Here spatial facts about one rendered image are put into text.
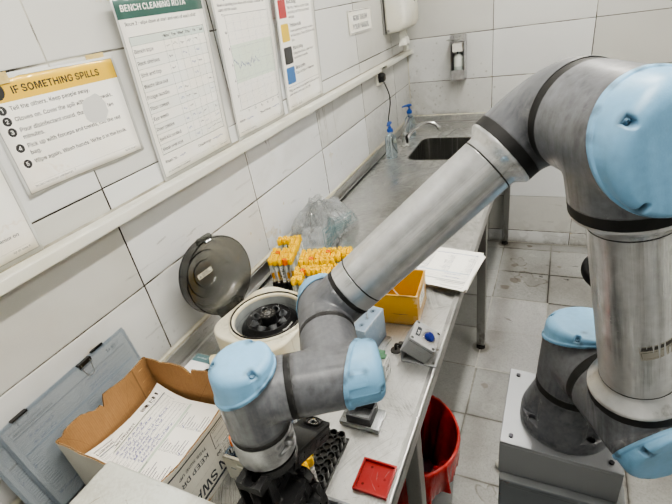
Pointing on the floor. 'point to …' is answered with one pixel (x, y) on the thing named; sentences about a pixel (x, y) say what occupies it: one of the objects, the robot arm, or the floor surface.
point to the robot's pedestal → (542, 493)
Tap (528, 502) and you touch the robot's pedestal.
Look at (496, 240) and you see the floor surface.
